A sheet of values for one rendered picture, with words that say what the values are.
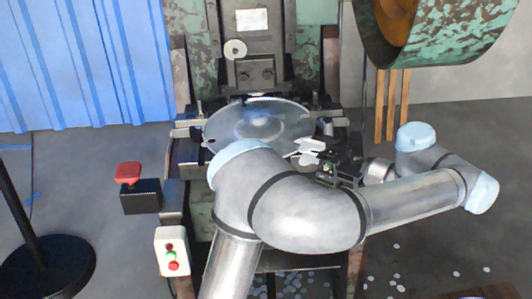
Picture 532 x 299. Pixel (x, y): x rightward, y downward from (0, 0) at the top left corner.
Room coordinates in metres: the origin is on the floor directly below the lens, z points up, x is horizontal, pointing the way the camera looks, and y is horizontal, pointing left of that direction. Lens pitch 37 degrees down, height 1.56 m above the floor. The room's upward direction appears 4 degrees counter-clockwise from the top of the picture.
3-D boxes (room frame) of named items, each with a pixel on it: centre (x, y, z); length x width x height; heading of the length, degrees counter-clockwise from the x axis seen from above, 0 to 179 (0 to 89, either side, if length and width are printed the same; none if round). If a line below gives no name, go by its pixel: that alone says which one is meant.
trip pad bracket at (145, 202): (1.03, 0.32, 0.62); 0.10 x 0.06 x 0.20; 90
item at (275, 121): (1.13, 0.01, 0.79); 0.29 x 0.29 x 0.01
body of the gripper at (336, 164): (0.95, -0.18, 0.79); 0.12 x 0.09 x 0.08; 52
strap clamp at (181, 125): (1.26, 0.18, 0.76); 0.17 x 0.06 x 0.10; 90
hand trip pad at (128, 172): (1.03, 0.34, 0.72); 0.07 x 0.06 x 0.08; 0
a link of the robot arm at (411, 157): (0.84, -0.31, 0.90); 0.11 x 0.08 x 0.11; 32
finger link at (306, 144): (1.02, -0.10, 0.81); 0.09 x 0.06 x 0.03; 52
